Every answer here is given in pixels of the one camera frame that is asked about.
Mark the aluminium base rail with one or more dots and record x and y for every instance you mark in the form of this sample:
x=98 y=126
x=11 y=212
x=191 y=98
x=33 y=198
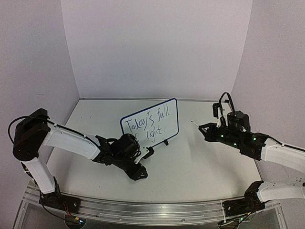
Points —
x=101 y=213

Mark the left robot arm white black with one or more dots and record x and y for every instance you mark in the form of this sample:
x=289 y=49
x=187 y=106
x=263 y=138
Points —
x=29 y=133

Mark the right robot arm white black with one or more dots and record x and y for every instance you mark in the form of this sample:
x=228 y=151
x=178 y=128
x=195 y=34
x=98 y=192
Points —
x=283 y=154

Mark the blue framed whiteboard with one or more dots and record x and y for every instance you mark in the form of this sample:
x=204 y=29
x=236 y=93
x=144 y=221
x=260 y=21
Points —
x=153 y=125

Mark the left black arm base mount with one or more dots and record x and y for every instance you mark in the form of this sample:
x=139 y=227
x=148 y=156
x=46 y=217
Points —
x=56 y=200

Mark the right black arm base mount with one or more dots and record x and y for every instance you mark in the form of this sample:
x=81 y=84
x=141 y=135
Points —
x=242 y=206

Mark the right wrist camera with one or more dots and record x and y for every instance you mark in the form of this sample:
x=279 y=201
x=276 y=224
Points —
x=218 y=113

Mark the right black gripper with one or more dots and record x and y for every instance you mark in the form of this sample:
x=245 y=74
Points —
x=216 y=133

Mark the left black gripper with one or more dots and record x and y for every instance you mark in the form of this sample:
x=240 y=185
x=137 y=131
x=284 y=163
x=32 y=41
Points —
x=135 y=174

